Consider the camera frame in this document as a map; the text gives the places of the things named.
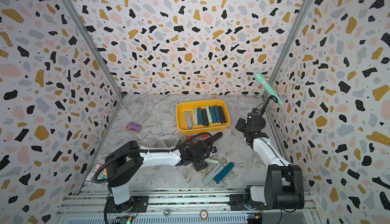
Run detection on grey pruning pliers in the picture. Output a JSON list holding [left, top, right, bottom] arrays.
[[203, 164, 224, 185], [184, 111, 193, 129]]

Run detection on beige pruning pliers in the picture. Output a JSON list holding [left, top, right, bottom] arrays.
[[192, 108, 198, 125]]

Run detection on mint V pruning pliers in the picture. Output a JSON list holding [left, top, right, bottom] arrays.
[[160, 138, 180, 148]]

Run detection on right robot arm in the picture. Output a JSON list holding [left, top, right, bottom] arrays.
[[236, 108, 305, 212]]

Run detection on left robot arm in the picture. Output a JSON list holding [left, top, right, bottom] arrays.
[[92, 132, 222, 205]]

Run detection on red pruning pliers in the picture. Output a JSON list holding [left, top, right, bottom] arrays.
[[186, 135, 210, 144]]

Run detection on yellow plastic storage box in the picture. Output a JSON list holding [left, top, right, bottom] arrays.
[[176, 99, 231, 135]]

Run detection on colourful card box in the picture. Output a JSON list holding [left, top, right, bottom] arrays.
[[125, 122, 142, 133]]

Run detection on black microphone stand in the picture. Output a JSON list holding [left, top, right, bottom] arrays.
[[261, 95, 278, 116]]

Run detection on mint green microphone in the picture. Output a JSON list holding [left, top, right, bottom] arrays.
[[254, 72, 284, 106]]

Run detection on rainbow marker pack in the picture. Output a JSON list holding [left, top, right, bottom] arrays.
[[84, 162, 108, 183]]

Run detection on aluminium frame rail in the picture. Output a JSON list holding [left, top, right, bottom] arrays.
[[54, 188, 321, 224]]

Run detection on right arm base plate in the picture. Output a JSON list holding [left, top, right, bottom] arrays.
[[228, 192, 270, 212]]

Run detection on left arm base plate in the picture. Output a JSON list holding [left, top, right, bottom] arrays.
[[105, 196, 149, 214]]

